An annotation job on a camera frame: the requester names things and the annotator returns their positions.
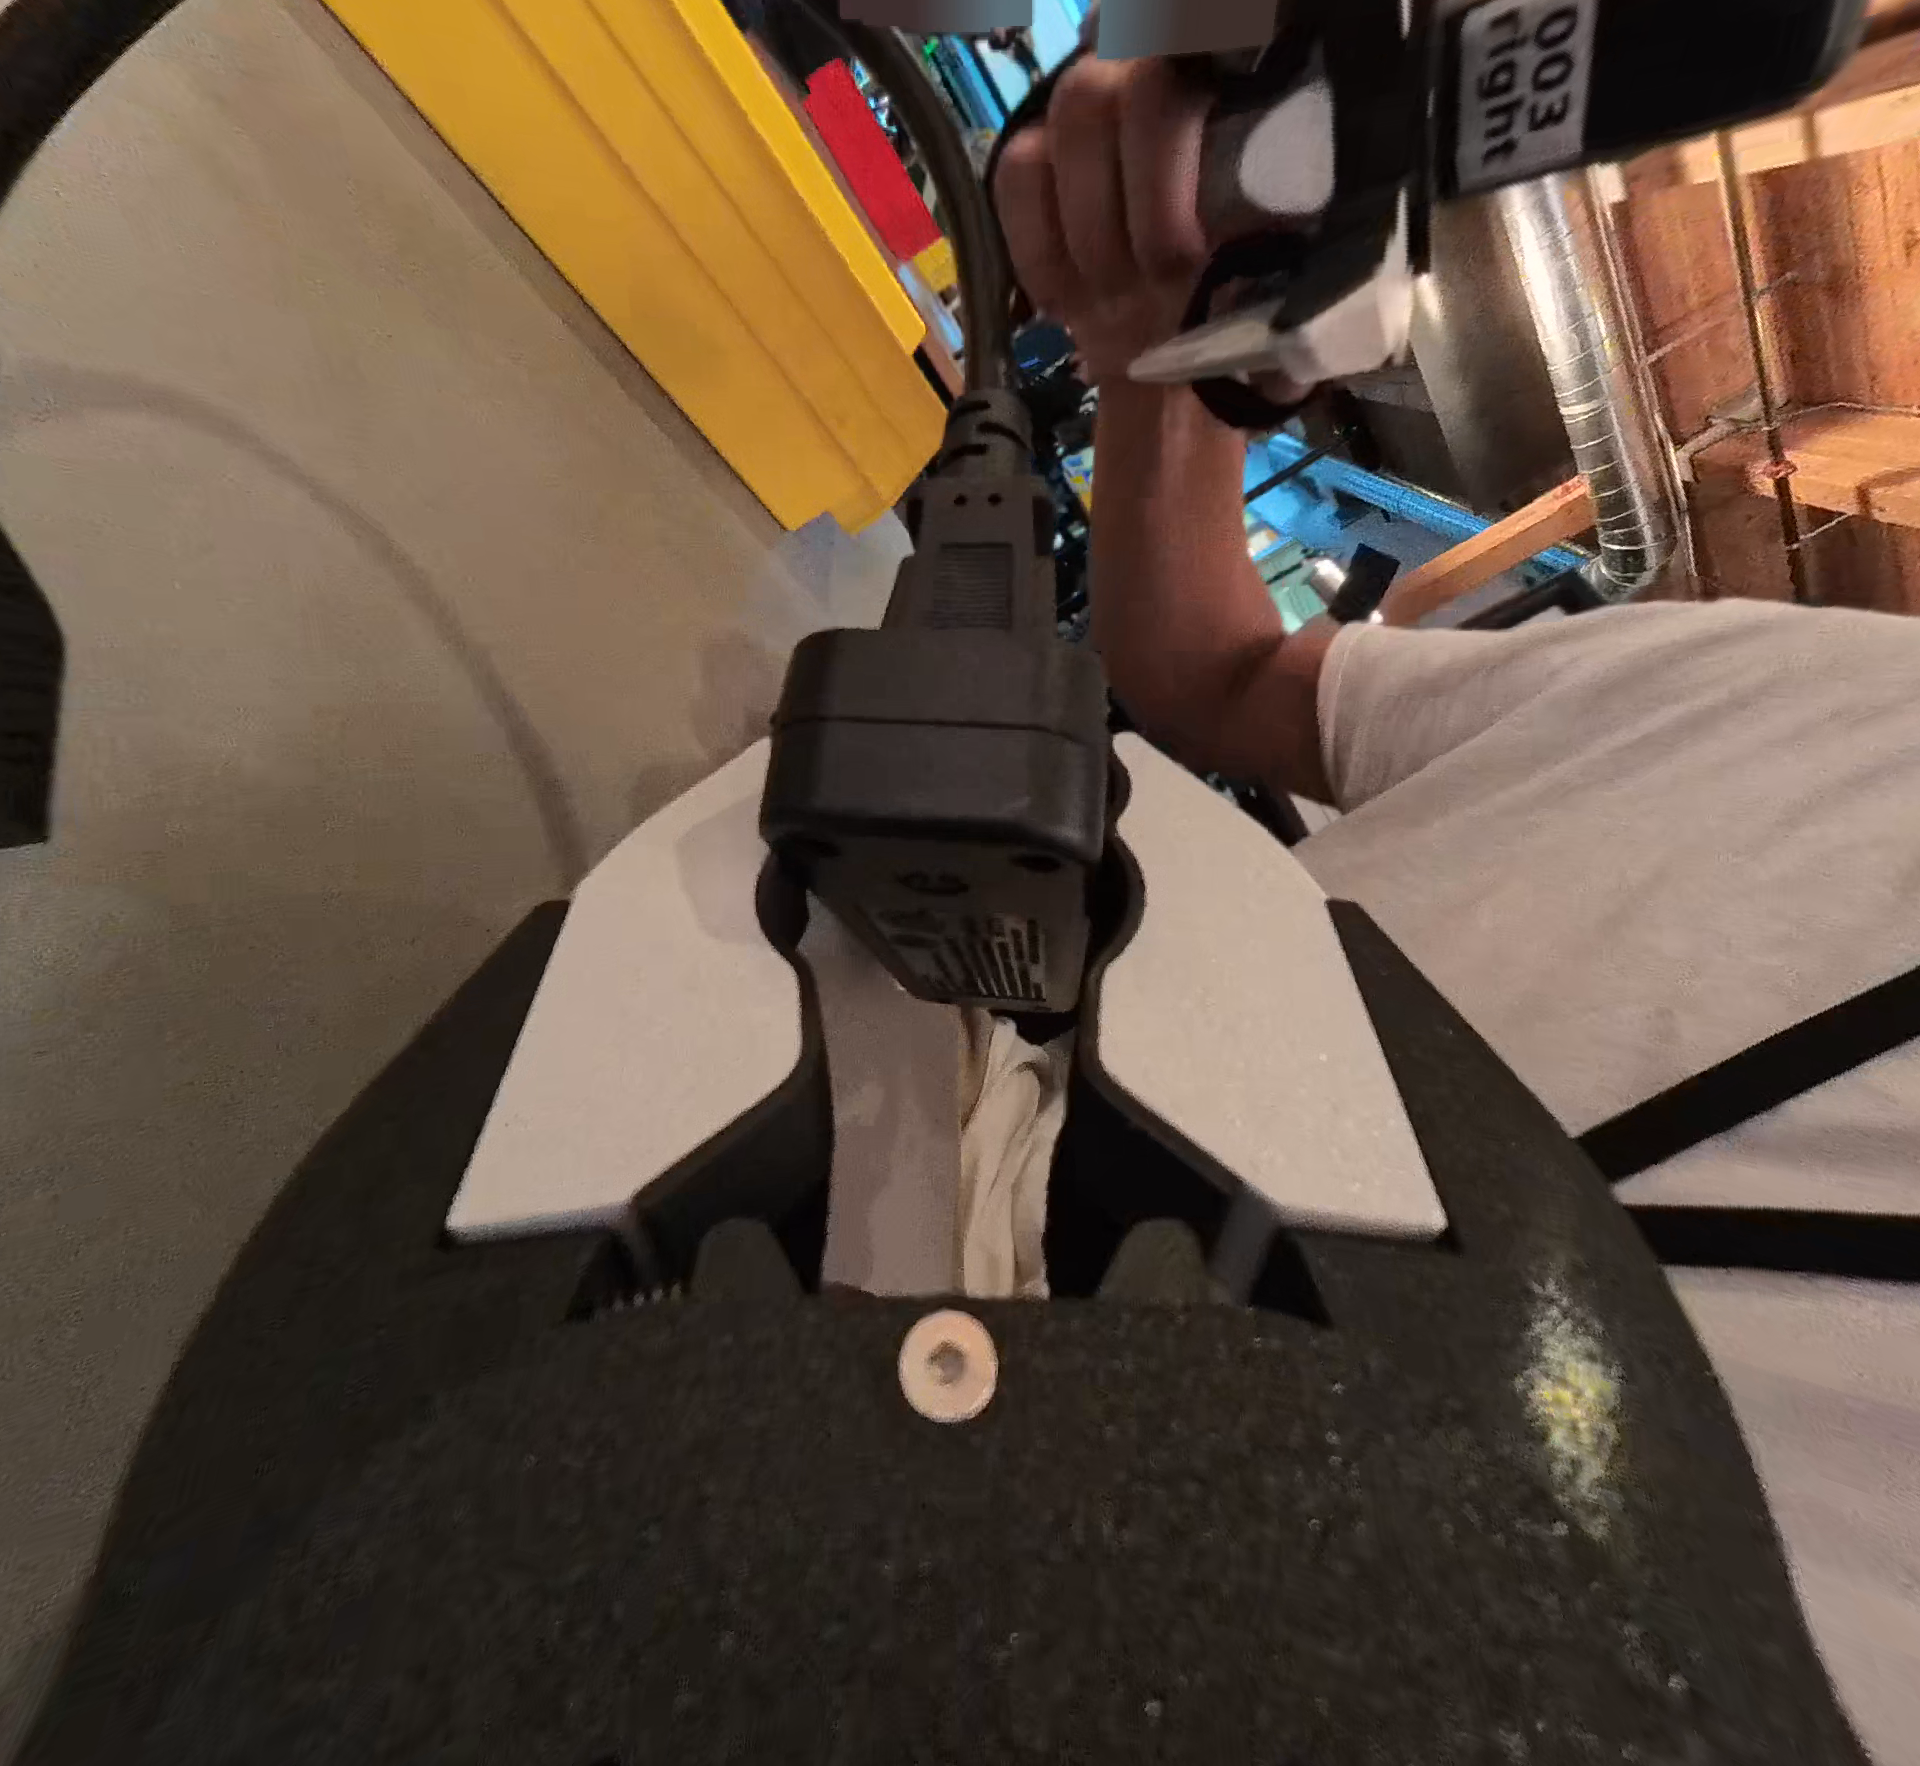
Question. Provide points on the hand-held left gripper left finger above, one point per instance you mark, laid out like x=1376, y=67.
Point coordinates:
x=644, y=1017

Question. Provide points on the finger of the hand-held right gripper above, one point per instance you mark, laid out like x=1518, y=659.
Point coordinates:
x=1351, y=326

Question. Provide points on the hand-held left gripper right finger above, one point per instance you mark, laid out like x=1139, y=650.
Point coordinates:
x=1260, y=1033

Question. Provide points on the person's right forearm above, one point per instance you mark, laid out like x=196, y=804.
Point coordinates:
x=1201, y=597

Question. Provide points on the person's right hand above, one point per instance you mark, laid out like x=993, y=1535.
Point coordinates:
x=1094, y=206

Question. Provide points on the red box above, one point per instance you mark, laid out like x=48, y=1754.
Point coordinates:
x=871, y=153

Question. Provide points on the yellow plastic bin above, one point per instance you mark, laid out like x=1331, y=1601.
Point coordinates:
x=601, y=147

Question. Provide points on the silver ventilation duct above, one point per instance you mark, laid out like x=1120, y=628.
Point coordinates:
x=1590, y=446

